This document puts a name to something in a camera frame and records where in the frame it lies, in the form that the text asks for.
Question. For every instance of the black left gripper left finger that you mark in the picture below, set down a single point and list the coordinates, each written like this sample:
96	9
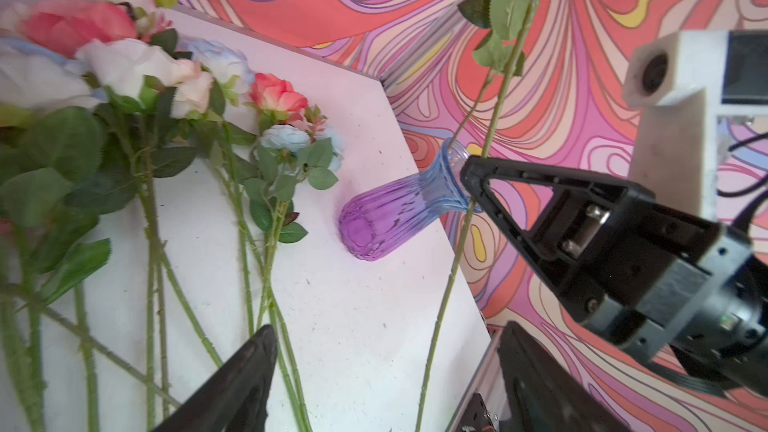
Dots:
235	397

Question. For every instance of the purple blue glass vase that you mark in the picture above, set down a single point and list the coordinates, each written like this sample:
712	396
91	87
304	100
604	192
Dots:
375	223

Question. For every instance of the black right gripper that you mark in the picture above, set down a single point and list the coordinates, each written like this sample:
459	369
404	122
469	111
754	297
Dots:
683	296

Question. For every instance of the white cream rose stem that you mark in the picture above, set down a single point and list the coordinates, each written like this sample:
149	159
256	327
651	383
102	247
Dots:
150	92

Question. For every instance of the light blue flower stem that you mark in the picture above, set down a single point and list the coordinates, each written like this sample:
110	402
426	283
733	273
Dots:
284	158

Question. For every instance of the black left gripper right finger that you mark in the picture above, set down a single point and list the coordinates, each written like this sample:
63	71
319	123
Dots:
541	394

